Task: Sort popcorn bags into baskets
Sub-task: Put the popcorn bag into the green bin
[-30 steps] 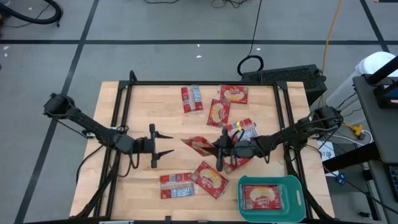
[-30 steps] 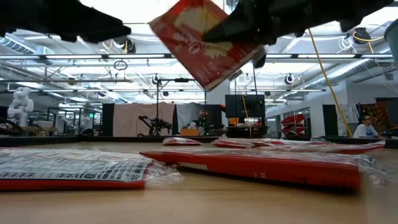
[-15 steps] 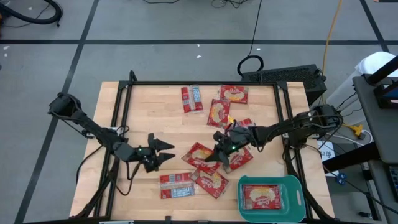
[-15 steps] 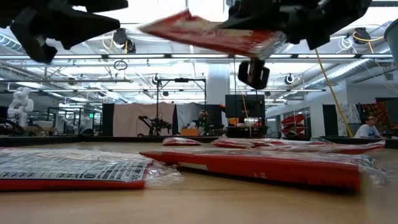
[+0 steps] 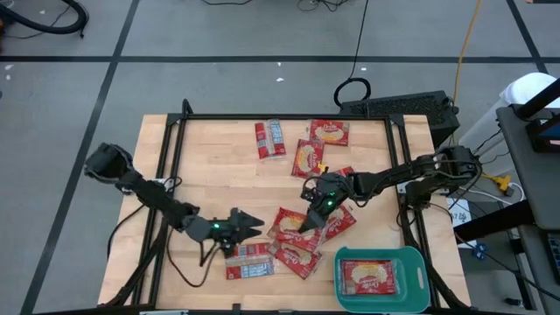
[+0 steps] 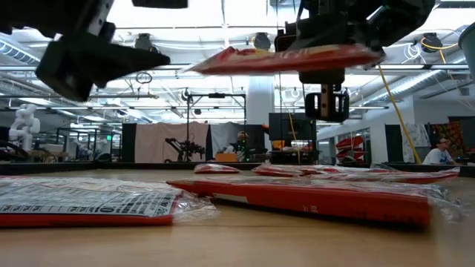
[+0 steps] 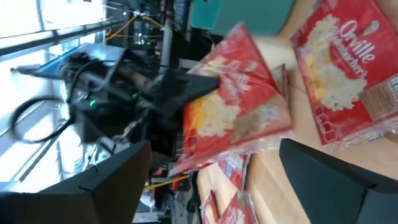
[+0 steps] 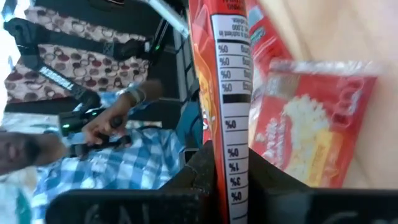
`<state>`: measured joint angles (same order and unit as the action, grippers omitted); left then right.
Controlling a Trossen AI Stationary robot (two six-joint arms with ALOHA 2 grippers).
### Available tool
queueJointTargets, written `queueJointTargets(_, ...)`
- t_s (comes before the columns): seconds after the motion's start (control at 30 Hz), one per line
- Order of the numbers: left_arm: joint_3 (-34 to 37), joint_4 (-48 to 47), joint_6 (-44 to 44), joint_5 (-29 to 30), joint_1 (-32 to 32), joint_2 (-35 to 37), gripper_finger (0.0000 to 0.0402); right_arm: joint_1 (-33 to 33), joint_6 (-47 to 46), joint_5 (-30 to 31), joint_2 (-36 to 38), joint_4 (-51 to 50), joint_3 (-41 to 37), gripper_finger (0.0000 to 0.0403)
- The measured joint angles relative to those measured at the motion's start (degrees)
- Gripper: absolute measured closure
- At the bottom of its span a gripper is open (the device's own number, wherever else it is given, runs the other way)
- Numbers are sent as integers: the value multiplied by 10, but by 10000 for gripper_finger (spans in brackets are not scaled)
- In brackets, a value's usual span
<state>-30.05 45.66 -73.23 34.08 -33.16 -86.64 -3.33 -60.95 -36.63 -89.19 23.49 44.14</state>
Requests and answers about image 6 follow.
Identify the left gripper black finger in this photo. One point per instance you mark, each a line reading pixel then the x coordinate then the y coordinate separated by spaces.
pixel 159 3
pixel 74 66

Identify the silver ceiling duct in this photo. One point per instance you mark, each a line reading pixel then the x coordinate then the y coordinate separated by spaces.
pixel 408 87
pixel 18 53

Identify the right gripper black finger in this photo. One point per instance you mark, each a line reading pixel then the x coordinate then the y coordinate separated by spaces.
pixel 323 78
pixel 287 37

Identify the black gantry frame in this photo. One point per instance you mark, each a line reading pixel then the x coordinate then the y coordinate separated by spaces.
pixel 217 95

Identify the black door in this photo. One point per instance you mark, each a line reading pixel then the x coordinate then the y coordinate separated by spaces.
pixel 393 142

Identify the long ceiling light strip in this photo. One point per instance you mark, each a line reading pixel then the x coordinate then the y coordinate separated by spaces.
pixel 237 66

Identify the red white striped panel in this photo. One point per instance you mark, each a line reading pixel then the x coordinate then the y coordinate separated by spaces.
pixel 350 142

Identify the white pillar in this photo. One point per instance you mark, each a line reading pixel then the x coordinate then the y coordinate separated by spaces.
pixel 259 100

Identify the orange box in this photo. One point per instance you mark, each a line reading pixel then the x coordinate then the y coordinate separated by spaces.
pixel 226 157

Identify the floral patterned cloth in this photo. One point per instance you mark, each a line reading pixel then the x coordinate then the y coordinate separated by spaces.
pixel 451 137

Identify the person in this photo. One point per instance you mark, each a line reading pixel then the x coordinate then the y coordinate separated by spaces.
pixel 438 155
pixel 243 135

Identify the grey curtain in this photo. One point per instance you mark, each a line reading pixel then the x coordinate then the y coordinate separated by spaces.
pixel 222 133

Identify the black monitor screen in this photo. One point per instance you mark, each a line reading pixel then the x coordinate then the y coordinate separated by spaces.
pixel 287 128

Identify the black partition panel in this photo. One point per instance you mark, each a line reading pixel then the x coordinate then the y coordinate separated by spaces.
pixel 128 144

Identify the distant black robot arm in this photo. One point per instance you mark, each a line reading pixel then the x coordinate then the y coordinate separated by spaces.
pixel 185 148

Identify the white patterned cloth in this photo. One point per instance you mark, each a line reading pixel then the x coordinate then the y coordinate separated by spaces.
pixel 417 135

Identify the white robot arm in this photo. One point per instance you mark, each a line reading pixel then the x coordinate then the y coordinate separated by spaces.
pixel 24 126

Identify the beige curtain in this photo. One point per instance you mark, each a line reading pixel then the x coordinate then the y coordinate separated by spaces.
pixel 156 141

